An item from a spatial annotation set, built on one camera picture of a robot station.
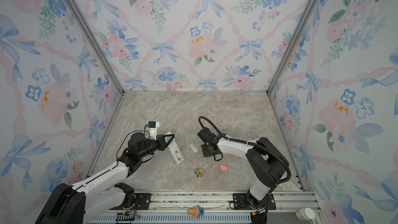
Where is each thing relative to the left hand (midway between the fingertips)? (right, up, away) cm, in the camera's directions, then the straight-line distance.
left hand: (173, 135), depth 80 cm
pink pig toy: (+26, -18, +2) cm, 32 cm away
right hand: (+18, -11, +11) cm, 24 cm away
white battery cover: (+10, -9, +12) cm, 18 cm away
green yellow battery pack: (+13, -19, +1) cm, 23 cm away
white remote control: (0, -7, 0) cm, 7 cm away
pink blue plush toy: (+12, -32, -11) cm, 36 cm away
